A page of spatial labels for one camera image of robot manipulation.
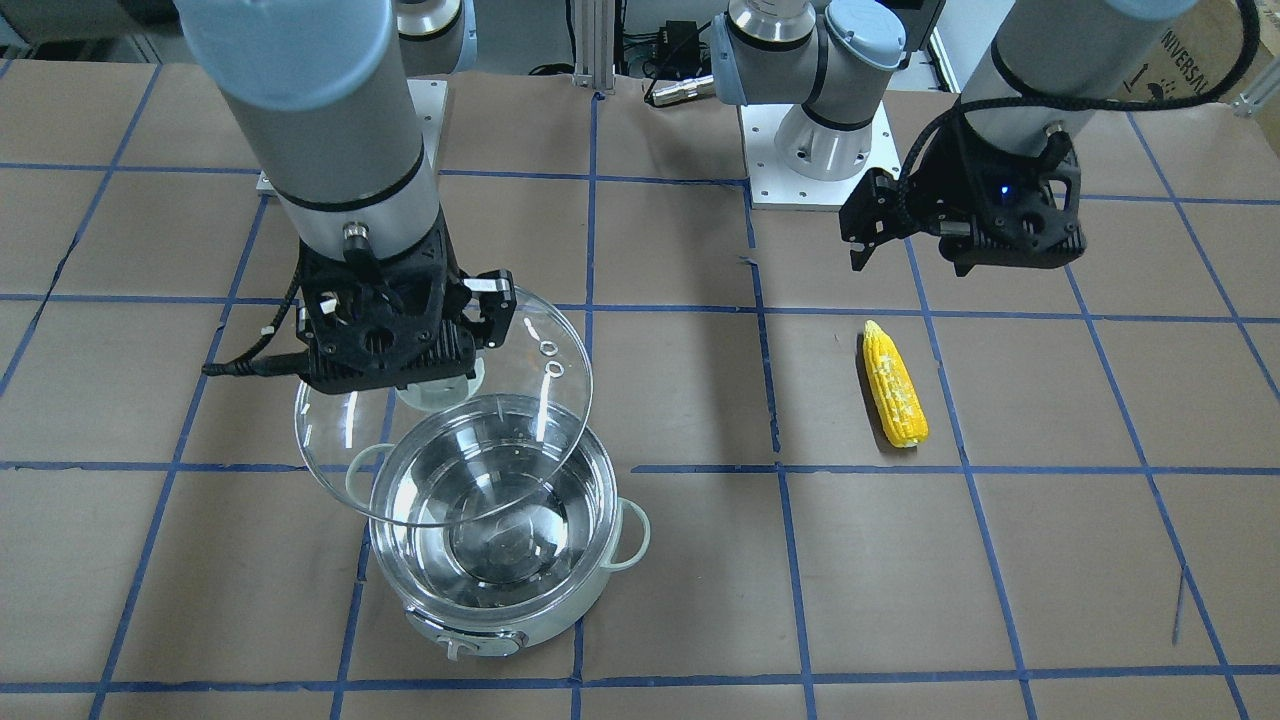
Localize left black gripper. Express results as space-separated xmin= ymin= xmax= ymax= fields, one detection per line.
xmin=838 ymin=108 xmax=1087 ymax=277

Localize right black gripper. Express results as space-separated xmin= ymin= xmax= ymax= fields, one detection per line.
xmin=296 ymin=218 xmax=518 ymax=391

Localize glass pot lid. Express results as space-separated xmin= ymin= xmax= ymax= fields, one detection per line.
xmin=294 ymin=288 xmax=593 ymax=528

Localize yellow corn cob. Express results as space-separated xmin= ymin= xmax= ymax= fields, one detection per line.
xmin=861 ymin=320 xmax=931 ymax=448

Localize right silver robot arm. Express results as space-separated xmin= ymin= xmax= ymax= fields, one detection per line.
xmin=175 ymin=1 xmax=516 ymax=400

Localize pale green cooking pot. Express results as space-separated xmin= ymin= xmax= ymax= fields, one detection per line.
xmin=369 ymin=421 xmax=653 ymax=660

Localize silver cylindrical connector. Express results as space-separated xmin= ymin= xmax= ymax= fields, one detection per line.
xmin=645 ymin=76 xmax=717 ymax=108

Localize black power adapter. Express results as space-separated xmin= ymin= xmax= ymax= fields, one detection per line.
xmin=654 ymin=20 xmax=701 ymax=76

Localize cardboard box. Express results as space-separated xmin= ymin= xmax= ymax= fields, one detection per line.
xmin=1123 ymin=1 xmax=1279 ymax=102

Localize black braided cable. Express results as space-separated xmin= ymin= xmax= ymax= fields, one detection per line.
xmin=897 ymin=0 xmax=1263 ymax=236

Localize aluminium frame post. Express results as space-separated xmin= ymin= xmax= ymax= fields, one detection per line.
xmin=570 ymin=0 xmax=621 ymax=96

